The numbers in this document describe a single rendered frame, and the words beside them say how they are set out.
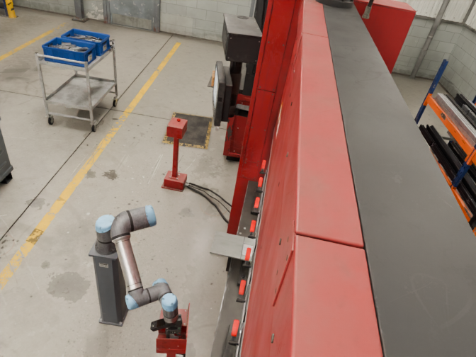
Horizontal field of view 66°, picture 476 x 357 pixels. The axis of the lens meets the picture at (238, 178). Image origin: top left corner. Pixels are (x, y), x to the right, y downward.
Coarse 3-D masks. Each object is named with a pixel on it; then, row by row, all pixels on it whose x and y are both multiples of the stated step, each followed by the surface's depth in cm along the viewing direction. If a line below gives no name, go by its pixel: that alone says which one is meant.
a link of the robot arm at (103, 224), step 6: (102, 216) 225; (108, 216) 225; (96, 222) 221; (102, 222) 221; (108, 222) 221; (96, 228) 220; (102, 228) 218; (108, 228) 219; (96, 234) 225; (102, 234) 221; (108, 234) 222; (102, 240) 224; (108, 240) 225
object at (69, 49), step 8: (56, 40) 450; (64, 40) 451; (72, 40) 450; (48, 48) 423; (56, 48) 422; (64, 48) 432; (72, 48) 434; (80, 48) 437; (88, 48) 450; (56, 56) 428; (64, 56) 427; (72, 56) 427; (80, 56) 426; (88, 56) 437; (72, 64) 432; (80, 64) 432; (88, 64) 440
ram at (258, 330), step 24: (288, 72) 226; (288, 96) 169; (288, 120) 135; (264, 192) 210; (264, 216) 160; (264, 240) 129; (264, 264) 108; (264, 288) 93; (264, 312) 82; (264, 336) 73
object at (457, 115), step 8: (440, 96) 347; (448, 96) 356; (456, 96) 360; (464, 96) 354; (440, 104) 345; (448, 104) 332; (456, 104) 342; (464, 104) 338; (472, 104) 348; (448, 112) 328; (456, 112) 320; (464, 112) 329; (472, 112) 326; (456, 120) 315; (464, 120) 307; (472, 120) 319; (464, 128) 301; (472, 128) 297; (472, 136) 288; (472, 144) 287
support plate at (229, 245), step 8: (216, 232) 228; (224, 232) 229; (216, 240) 223; (224, 240) 224; (232, 240) 225; (240, 240) 226; (248, 240) 227; (216, 248) 218; (224, 248) 219; (232, 248) 220; (240, 248) 221; (232, 256) 214; (240, 256) 215
